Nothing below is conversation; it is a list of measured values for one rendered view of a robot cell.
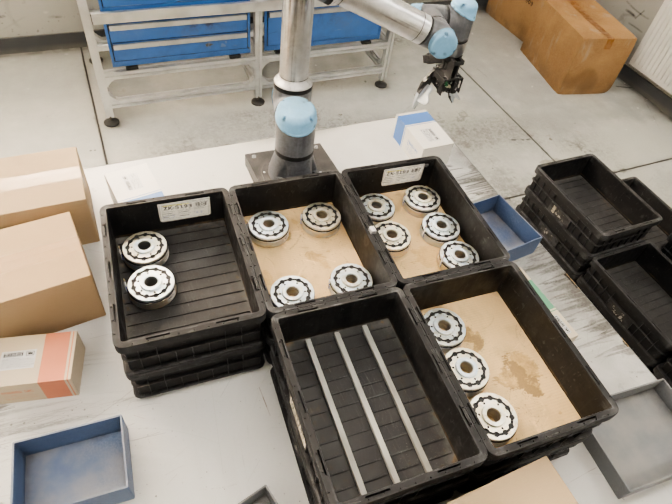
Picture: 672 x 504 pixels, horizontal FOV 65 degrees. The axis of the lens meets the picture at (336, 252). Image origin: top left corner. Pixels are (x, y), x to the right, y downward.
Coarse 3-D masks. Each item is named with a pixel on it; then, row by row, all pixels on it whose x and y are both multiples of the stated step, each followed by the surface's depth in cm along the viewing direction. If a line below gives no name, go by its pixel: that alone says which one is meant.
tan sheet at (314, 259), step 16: (304, 208) 144; (288, 240) 136; (304, 240) 137; (320, 240) 137; (336, 240) 138; (272, 256) 132; (288, 256) 132; (304, 256) 133; (320, 256) 134; (336, 256) 134; (352, 256) 135; (272, 272) 129; (288, 272) 129; (304, 272) 130; (320, 272) 130; (320, 288) 127
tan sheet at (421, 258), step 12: (396, 192) 153; (396, 204) 149; (396, 216) 146; (408, 216) 147; (408, 228) 144; (420, 240) 141; (408, 252) 138; (420, 252) 138; (432, 252) 139; (396, 264) 135; (408, 264) 135; (420, 264) 135; (432, 264) 136; (408, 276) 132
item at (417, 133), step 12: (396, 120) 187; (408, 120) 184; (420, 120) 185; (432, 120) 186; (396, 132) 189; (408, 132) 181; (420, 132) 180; (432, 132) 181; (444, 132) 182; (408, 144) 183; (420, 144) 176; (432, 144) 176; (444, 144) 177; (408, 156) 185; (420, 156) 177; (444, 156) 181
